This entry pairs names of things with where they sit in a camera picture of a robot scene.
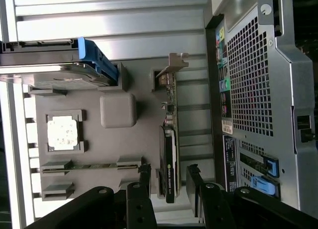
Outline blue disk caddy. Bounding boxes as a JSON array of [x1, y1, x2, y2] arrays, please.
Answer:
[[0, 37, 119, 87]]

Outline silver CPU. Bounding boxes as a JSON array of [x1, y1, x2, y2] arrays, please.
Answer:
[[47, 114, 79, 152]]

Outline silver hard disk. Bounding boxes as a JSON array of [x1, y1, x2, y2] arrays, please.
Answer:
[[0, 62, 100, 88]]

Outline open black PC case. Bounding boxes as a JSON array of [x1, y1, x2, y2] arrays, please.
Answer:
[[203, 0, 318, 215]]

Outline green RAM stick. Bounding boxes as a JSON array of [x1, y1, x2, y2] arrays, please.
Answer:
[[41, 161, 140, 171]]

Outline grey plastic parts rack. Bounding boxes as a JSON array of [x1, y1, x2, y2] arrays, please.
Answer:
[[23, 60, 181, 202]]

